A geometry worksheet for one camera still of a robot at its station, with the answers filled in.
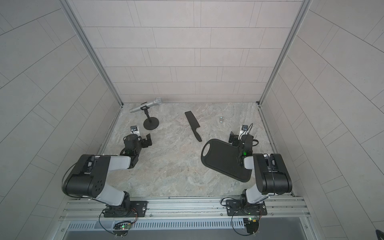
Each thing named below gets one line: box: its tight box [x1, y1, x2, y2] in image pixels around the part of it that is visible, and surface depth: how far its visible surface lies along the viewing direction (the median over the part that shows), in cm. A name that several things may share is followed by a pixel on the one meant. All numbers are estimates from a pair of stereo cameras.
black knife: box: [184, 111, 202, 142], surface depth 107 cm
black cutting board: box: [200, 139, 252, 183], surface depth 88 cm
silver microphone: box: [129, 97, 162, 113], surface depth 90 cm
